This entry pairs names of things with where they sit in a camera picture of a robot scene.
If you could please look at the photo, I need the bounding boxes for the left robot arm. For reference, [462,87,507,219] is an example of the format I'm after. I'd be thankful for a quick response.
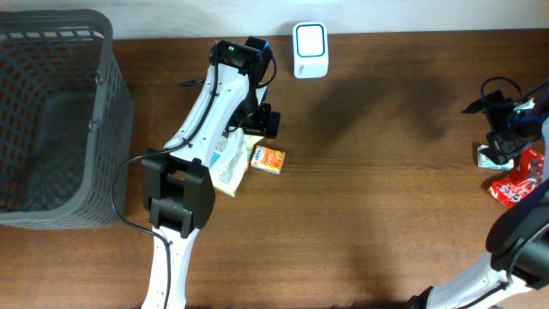
[142,36,281,308]

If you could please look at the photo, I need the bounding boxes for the orange tissue pack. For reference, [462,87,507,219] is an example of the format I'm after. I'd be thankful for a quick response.
[250,145,286,174]

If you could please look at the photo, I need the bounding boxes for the white barcode scanner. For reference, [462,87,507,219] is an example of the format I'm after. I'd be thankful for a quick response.
[292,21,329,79]

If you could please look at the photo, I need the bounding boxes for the grey plastic mesh basket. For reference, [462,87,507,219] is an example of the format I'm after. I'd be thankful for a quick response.
[1,9,134,230]

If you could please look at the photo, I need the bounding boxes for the red snack bag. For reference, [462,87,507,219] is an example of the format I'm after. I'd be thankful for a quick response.
[487,148,545,209]

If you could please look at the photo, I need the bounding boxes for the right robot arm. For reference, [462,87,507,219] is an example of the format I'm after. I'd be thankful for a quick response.
[405,82,548,309]

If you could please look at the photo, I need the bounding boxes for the cream noodle packet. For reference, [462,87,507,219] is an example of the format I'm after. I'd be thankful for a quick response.
[209,129,263,197]

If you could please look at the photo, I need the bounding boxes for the teal tissue pack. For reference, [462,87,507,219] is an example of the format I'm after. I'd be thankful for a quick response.
[477,144,515,171]

